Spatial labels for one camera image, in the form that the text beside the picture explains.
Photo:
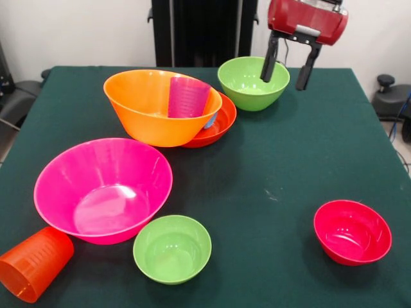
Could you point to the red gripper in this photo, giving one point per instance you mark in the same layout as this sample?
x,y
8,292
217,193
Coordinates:
x,y
308,20

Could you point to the large green bowl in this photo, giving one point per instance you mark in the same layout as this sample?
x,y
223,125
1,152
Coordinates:
x,y
244,93

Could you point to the red-orange bowl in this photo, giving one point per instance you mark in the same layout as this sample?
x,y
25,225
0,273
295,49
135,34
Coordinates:
x,y
224,125

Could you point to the blue cup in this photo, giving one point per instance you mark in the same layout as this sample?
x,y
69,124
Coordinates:
x,y
212,121

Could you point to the purple cup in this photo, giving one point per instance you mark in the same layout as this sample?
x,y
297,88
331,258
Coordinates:
x,y
187,99

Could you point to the large orange bowl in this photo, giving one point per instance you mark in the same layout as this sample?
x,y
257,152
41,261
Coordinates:
x,y
144,128

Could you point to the small green bowl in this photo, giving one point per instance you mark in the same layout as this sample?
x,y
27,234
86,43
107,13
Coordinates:
x,y
171,253

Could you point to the large pink bowl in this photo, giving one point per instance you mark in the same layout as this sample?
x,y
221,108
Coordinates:
x,y
102,192

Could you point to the red-orange cup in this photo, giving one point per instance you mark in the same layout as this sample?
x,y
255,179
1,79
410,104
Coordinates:
x,y
35,260

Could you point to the small pink bowl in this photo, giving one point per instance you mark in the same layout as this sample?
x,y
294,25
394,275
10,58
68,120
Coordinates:
x,y
351,234

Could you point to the dark green table cloth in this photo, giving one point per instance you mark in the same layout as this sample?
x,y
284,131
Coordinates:
x,y
257,272

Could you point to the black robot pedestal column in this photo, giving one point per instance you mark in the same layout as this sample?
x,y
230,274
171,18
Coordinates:
x,y
205,32

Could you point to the black pedestal leg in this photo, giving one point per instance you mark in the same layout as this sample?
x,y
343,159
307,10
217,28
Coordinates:
x,y
19,99
390,102

